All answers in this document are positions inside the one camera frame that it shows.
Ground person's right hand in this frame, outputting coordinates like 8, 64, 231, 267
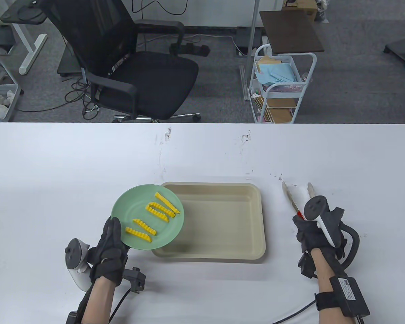
292, 207, 347, 260

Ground person's left hand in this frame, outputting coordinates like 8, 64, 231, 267
88, 217, 131, 287

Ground green round plate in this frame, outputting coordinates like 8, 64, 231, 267
111, 184, 185, 250

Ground metal kitchen tongs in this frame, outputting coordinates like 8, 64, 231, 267
282, 182, 316, 222

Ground person's left forearm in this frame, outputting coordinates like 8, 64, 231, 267
79, 275, 123, 324

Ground person's right forearm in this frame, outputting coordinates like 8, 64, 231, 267
310, 249, 355, 324

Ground white right hand controller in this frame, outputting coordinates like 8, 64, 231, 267
304, 195, 336, 247

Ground white hand controller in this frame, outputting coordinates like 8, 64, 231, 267
64, 238, 92, 292
304, 195, 336, 247

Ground yellow crinkle fry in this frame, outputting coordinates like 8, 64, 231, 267
149, 202, 176, 217
125, 227, 153, 243
145, 206, 170, 223
155, 192, 182, 214
132, 219, 157, 236

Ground white left hand controller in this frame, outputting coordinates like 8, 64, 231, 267
64, 238, 92, 292

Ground beige rectangular tray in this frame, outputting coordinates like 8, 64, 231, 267
151, 182, 267, 263

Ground white utility cart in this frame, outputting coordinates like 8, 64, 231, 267
248, 44, 317, 124

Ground black office chair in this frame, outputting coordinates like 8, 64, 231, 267
40, 0, 201, 123

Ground black power strip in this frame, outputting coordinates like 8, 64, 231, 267
170, 42, 210, 57

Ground brown side table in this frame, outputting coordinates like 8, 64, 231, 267
259, 9, 325, 55

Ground black floor platform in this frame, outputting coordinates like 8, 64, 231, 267
384, 35, 405, 80

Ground metal pole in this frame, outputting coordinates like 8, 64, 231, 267
246, 0, 261, 70

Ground cardboard box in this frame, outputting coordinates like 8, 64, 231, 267
283, 0, 318, 22

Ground white desk with legs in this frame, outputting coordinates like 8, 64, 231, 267
0, 0, 49, 75

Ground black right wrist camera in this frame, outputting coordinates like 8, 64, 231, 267
297, 252, 320, 279

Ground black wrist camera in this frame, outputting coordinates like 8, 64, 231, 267
121, 267, 146, 294
297, 252, 320, 279

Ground black right glove cable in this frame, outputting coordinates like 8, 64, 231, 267
269, 225, 360, 324

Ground black glove cable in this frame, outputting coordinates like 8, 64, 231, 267
109, 290, 131, 322
269, 225, 360, 324

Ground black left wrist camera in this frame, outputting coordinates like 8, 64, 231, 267
121, 267, 146, 294

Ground black left glove cable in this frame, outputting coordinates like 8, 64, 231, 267
109, 290, 131, 322

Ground black wrist strap box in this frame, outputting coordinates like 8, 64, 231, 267
315, 275, 371, 318

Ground black left wrist strap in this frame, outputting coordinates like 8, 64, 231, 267
65, 310, 85, 324

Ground tangle of floor cables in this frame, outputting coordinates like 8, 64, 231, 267
63, 74, 103, 120

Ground white wire basket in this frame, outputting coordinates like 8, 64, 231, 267
0, 53, 23, 123

